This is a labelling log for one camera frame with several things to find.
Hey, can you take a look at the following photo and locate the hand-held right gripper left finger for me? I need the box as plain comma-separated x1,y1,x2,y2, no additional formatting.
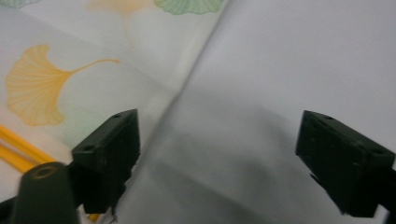
70,108,141,215

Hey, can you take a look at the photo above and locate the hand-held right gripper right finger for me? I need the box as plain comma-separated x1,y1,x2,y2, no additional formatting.
295,109,396,218

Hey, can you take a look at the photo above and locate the translucent leaf-print zip bag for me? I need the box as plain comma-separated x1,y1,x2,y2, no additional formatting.
0,0,231,224

